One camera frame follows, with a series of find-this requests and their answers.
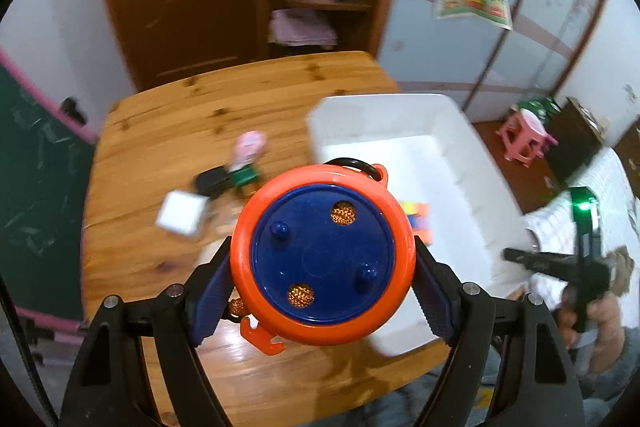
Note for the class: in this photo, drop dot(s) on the green bag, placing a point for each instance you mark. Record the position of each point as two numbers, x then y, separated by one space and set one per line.
542 107

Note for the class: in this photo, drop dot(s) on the green-capped amber bottle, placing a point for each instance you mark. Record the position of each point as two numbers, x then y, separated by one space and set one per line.
245 177

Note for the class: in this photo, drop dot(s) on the black power adapter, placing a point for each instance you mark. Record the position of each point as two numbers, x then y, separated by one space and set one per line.
210 181

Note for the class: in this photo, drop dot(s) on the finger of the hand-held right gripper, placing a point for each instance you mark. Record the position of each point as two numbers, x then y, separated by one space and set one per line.
535 261

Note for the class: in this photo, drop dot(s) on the green chalkboard with pink frame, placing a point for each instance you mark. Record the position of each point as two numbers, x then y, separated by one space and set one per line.
40 187

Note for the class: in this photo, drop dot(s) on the pink plastic stool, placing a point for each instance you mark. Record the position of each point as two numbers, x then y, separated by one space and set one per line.
525 134

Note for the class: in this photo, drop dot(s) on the bed with checked blanket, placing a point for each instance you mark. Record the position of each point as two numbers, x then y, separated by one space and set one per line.
615 187

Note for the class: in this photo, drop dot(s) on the orange and blue round toy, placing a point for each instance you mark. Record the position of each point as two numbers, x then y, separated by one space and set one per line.
320 257

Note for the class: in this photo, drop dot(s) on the colourful puzzle cube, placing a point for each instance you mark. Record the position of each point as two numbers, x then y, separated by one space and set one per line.
417 219

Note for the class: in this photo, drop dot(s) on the dark wooden headboard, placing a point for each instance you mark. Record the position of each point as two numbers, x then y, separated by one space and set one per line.
631 152

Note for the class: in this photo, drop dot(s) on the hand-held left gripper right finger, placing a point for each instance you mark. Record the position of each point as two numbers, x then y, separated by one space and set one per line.
434 302

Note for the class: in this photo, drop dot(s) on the folded pink cloth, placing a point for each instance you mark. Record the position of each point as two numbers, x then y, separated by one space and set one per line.
300 27

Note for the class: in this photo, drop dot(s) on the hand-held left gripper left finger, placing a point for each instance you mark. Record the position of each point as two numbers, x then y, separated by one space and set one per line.
212 297

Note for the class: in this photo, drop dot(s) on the dark wooden nightstand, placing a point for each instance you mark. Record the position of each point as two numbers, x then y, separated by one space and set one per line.
575 142

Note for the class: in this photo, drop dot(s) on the pale blue sliding wardrobe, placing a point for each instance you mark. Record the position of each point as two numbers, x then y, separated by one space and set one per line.
550 7

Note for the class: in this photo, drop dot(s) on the pink figure toy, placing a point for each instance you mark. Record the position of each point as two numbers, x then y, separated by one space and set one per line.
248 146

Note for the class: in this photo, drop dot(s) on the person's right hand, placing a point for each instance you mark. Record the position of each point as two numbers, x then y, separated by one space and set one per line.
607 332

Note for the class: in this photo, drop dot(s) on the white plastic bin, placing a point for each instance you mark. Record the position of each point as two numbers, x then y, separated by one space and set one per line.
450 147

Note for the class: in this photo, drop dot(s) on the black easel knob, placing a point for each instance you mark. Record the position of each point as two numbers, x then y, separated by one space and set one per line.
72 109

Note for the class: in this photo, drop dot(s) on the white power adapter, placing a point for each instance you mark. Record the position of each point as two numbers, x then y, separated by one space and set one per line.
180 212

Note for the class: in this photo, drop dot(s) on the person's right forearm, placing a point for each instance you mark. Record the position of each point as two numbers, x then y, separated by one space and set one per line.
620 382

